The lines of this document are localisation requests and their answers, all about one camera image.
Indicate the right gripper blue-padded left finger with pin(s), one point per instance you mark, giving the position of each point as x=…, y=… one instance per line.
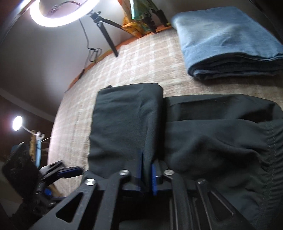
x=135, y=168

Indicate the bed with beige plaid cover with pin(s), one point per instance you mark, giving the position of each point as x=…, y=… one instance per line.
x=154, y=58

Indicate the leopard print garment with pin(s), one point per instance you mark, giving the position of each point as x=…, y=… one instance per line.
x=32, y=148

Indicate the black pants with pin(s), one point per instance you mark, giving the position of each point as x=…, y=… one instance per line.
x=233, y=141

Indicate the colourful items by ring light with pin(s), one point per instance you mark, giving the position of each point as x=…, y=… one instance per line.
x=138, y=17

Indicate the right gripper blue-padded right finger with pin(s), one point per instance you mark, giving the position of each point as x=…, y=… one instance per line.
x=161, y=177

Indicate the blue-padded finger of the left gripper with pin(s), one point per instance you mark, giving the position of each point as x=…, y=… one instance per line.
x=70, y=172
x=48, y=192

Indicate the black tripod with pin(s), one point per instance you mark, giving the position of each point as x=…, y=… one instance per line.
x=100, y=23

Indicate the white gooseneck desk lamp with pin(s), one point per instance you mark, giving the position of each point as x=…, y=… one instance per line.
x=18, y=124

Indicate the folded light blue cloth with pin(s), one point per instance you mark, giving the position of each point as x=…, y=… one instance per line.
x=226, y=42

